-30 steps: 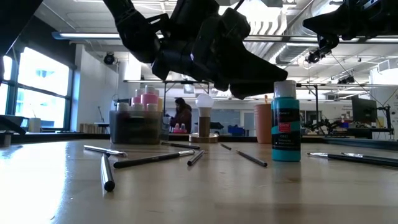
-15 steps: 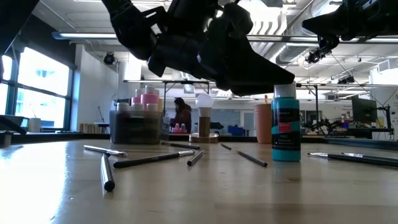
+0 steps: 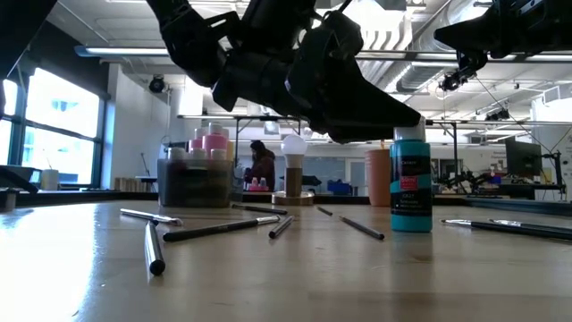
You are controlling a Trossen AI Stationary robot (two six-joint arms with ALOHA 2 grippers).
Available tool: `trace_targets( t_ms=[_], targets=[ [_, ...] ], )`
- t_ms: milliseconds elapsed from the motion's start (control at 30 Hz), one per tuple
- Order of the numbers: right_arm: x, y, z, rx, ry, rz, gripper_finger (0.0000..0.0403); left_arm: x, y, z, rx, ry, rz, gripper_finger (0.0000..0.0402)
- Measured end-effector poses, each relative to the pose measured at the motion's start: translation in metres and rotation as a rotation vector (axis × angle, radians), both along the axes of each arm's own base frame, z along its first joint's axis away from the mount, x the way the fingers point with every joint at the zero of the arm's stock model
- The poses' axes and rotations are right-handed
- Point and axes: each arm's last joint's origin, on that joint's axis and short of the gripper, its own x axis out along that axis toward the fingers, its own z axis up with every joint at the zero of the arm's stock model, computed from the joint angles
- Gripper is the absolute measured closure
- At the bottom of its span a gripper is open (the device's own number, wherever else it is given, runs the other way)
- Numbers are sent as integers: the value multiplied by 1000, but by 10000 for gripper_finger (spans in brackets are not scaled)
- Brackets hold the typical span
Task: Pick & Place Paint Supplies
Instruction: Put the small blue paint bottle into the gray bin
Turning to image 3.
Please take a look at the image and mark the black monitor on arm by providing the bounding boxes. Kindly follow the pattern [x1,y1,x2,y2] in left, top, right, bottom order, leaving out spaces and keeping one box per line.
[504,136,544,179]

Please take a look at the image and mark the small blue paint bottle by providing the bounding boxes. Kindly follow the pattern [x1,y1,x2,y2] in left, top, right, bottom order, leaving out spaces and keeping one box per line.
[389,116,433,233]

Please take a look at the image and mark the grey translucent plastic bin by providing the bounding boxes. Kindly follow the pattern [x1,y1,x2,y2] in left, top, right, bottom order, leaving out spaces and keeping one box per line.
[156,157,236,208]

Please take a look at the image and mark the orange plastic cup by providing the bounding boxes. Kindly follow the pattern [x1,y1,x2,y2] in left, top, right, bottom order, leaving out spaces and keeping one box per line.
[364,148,392,208]

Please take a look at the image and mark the fluorescent ceiling light strip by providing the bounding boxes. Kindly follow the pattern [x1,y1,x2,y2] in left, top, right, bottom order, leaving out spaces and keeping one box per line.
[74,44,171,58]

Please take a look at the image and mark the large pink paint bottle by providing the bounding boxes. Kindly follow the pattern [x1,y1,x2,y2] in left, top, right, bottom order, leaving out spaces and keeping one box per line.
[189,127,207,151]
[203,122,230,153]

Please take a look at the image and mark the blue crate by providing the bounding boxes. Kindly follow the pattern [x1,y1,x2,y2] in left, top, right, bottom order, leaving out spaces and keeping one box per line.
[327,180,354,196]

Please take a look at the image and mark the person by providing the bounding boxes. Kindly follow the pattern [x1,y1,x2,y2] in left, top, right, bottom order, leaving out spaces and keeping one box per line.
[243,140,277,192]

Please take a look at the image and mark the black hanging ceiling device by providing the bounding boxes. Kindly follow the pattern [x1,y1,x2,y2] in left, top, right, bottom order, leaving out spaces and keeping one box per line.
[439,66,475,93]

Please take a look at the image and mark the brass lamp with white bulb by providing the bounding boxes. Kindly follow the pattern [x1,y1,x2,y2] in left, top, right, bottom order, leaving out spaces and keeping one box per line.
[272,133,315,207]

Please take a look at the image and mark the white cup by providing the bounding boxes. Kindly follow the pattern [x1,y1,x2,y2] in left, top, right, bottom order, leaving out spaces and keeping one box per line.
[39,168,61,191]

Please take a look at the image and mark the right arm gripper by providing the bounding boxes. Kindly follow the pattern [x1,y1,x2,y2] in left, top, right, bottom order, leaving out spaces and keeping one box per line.
[433,0,572,55]

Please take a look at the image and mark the black ceiling camera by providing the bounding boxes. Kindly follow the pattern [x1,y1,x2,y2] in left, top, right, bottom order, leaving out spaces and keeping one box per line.
[148,74,167,94]

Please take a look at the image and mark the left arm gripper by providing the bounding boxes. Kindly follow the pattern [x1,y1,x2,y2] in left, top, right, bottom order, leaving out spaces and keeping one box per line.
[212,0,422,145]

